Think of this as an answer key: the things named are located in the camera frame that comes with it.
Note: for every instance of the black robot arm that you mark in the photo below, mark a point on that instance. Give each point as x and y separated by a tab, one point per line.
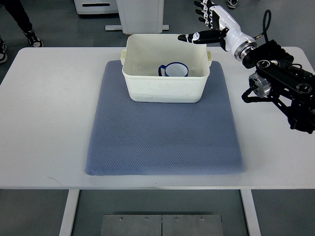
279	80

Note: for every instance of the white pedestal stand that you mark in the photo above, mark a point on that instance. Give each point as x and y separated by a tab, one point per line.
140	16

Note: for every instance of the blue textured mat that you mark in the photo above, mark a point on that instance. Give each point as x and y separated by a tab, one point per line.
141	138

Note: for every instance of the white table frame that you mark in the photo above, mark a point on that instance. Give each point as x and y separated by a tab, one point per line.
73	195

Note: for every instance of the blue mug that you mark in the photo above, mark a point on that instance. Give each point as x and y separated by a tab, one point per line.
174	69

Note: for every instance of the person leg at left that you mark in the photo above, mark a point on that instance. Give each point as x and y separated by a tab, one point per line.
17	11

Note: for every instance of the white cabinet with slot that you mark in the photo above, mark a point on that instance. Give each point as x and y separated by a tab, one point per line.
84	7

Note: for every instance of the metal floor plate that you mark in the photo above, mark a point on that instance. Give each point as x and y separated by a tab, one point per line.
162	225

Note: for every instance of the white plastic box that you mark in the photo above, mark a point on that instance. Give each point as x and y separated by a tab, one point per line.
145	53

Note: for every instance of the black white sneaker left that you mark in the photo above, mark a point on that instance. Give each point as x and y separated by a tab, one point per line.
3	54

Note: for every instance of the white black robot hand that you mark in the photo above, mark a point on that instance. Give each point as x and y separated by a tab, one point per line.
223	29

